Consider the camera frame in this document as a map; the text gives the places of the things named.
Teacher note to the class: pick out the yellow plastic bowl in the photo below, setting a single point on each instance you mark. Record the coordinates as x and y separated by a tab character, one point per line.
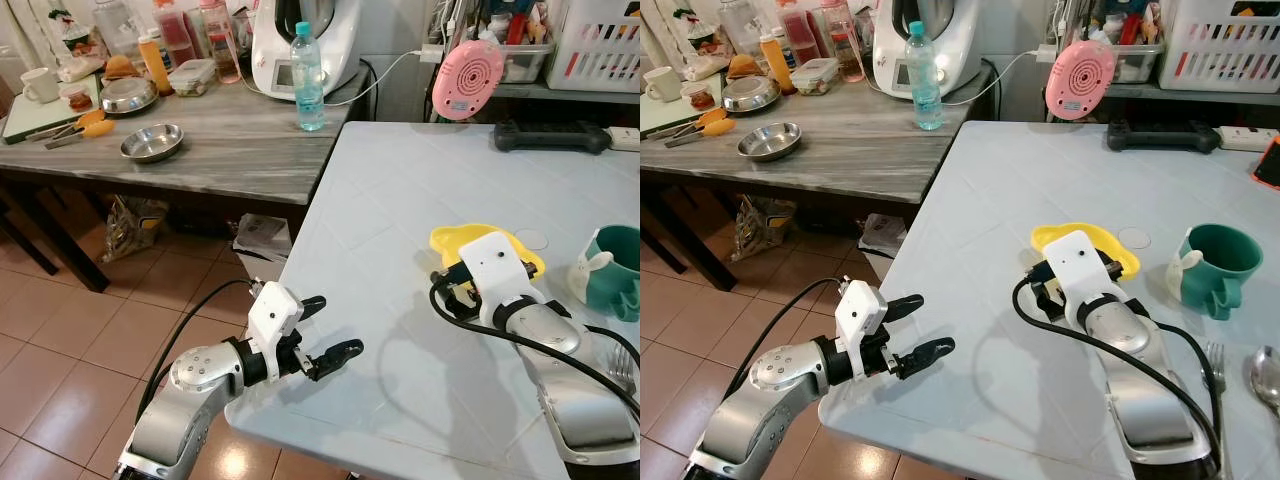
448	240
1050	236

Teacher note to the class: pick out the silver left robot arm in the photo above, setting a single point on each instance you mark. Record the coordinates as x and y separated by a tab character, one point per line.
780	372
205	372

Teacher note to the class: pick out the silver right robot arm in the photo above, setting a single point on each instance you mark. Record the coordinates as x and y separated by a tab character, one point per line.
575	390
1140	390

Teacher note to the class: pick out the white floor bin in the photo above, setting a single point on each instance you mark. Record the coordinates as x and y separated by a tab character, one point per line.
880	240
262	245

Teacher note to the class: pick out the clear round coaster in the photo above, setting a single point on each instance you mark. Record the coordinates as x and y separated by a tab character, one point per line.
532	240
1136	238

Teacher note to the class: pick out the grey wood side table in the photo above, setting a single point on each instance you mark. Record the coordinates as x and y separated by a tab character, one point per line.
860	160
240	160

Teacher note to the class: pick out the green ceramic mug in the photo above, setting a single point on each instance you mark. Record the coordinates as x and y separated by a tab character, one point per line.
1215	272
612	275

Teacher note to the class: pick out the clear plastic bag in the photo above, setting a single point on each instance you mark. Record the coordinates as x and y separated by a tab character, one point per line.
763	228
132	228

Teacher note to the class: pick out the silver fork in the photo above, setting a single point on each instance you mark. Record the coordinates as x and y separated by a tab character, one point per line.
620	365
1216	370

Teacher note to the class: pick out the pink round device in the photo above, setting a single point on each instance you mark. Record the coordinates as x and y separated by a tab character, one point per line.
1080	80
467	80

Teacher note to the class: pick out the shallow steel bowl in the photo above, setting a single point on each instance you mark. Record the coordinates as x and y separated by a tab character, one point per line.
152	143
770	141

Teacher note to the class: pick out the clear water bottle blue cap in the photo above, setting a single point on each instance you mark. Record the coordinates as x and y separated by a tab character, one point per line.
924	85
308	85

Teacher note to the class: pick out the white power strip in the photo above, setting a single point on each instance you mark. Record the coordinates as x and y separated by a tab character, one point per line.
626	139
1250	139

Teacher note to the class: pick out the silver spoon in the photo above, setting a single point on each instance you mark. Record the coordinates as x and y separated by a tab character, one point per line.
1268	375

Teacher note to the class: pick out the clear lidded food container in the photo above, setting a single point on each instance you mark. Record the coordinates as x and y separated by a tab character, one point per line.
814	77
191	78

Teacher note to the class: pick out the orange cased phone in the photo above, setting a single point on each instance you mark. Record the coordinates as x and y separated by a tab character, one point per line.
1270	165

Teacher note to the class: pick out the white kitchen appliance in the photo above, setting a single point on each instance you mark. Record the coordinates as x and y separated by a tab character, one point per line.
950	40
335	40

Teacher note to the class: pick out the pink drinking bottle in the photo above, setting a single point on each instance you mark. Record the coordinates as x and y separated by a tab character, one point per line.
222	50
846	50

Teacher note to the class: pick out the deep steel bowl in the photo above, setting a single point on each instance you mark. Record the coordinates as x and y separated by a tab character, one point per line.
128	96
750	94

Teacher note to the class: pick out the white green cutting board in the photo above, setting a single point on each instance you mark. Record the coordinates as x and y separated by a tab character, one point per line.
30	118
660	115

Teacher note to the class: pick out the orange tipped steel tongs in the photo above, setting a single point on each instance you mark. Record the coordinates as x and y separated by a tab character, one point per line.
85	127
705	127

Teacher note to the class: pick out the orange squeeze bottle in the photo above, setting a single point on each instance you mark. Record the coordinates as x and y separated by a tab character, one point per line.
156	65
778	65

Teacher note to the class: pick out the white plastic laundry basket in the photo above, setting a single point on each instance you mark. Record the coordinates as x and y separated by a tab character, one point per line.
595	50
1220	50

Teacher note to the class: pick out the white coffee mug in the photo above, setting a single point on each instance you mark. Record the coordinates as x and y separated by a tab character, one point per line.
664	85
42	86

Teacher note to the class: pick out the small glass jar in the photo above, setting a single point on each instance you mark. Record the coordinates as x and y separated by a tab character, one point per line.
699	96
77	98

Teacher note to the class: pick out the large clear glass jar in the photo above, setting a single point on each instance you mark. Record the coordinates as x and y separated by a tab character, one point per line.
740	25
116	25

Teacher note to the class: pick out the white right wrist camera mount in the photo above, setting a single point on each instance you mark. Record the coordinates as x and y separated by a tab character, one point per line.
1080	268
495	270

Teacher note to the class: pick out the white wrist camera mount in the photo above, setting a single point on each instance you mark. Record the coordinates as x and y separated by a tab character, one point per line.
860	312
1080	268
270	315
495	270

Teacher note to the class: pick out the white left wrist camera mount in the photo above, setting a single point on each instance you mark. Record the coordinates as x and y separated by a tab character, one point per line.
860	312
270	315

